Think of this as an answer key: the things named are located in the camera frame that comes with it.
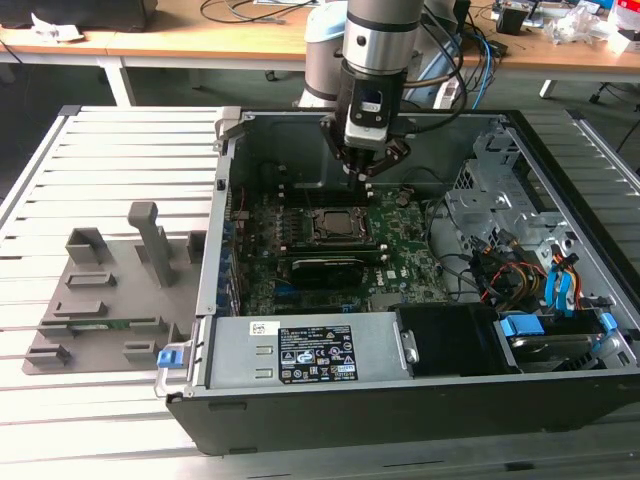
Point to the black PC case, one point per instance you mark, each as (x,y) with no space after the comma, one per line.
(350,420)

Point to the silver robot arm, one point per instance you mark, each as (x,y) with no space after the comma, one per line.
(380,35)

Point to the silver CPU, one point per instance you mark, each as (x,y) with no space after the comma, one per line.
(340,223)

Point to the grey parts rack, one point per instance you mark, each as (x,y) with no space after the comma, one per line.
(125,310)

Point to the grey power supply unit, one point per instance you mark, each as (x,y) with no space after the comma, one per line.
(240,360)

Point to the white and red box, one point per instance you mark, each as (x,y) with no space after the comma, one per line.
(625,35)

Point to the crumpled white paper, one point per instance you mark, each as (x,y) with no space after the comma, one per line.
(52,31)

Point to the black rating label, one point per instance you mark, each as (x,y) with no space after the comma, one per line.
(314,355)

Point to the black graphics card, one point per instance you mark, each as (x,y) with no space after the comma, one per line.
(325,272)

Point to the green motherboard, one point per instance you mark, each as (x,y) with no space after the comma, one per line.
(410,260)

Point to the black RAM slot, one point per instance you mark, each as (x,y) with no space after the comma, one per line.
(325,187)
(330,243)
(325,194)
(330,250)

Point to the CPU socket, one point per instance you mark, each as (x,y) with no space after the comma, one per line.
(340,237)

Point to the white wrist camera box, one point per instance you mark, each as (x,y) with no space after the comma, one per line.
(367,136)

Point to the long wooden desk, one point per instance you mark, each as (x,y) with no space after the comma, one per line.
(200,45)

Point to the metal drive cage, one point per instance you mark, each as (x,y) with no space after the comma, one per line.
(480,210)

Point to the thin metal locking lever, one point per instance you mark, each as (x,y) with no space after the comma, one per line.
(309,200)

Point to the silver chipset heatsink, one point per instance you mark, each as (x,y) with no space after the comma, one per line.
(385,301)

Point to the hard disk in blue carrier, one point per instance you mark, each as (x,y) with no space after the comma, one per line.
(520,325)

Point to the black camera bracket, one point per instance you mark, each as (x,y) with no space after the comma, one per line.
(356,107)

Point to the small black box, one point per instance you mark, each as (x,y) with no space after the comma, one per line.
(510,22)

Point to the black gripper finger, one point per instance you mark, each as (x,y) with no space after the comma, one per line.
(390,157)
(337,142)

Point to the blue case latch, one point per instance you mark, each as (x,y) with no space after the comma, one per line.
(167,359)

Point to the clear plastic bags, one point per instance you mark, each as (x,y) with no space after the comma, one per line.
(580,25)

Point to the white power strip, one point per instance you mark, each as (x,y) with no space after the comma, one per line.
(448,95)

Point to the white barcode sticker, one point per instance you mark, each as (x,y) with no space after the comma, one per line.
(260,328)

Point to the black fan shroud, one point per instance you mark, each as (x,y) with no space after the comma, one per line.
(450,340)

